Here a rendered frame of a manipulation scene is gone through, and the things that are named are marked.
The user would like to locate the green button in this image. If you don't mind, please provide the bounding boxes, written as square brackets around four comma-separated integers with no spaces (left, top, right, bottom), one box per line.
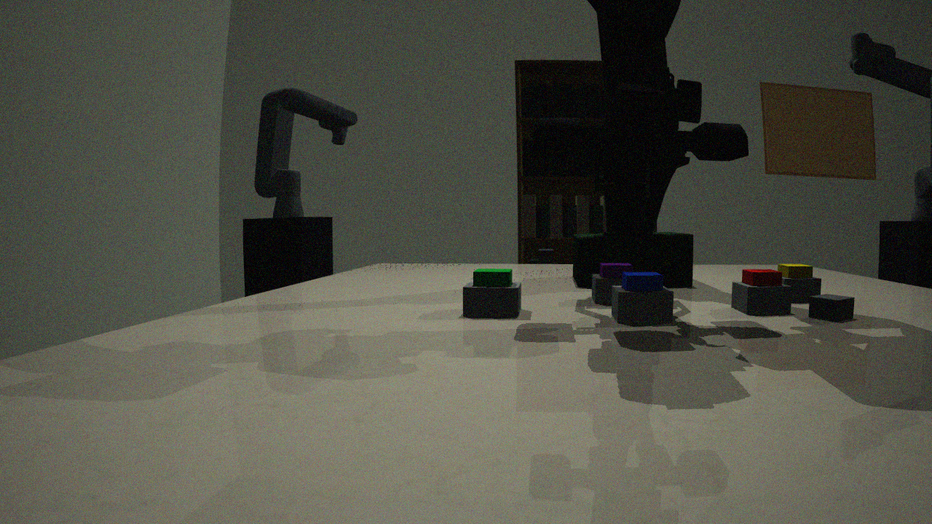
[463,269,521,317]

